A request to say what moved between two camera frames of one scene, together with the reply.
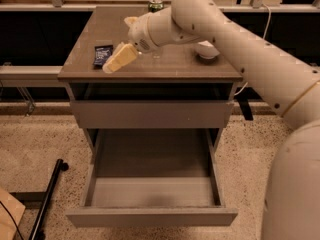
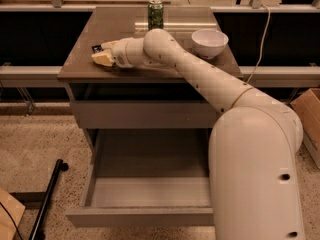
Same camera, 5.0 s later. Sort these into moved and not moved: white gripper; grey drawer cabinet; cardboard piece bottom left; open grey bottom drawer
Moved: white gripper
Not moved: open grey bottom drawer; grey drawer cabinet; cardboard piece bottom left
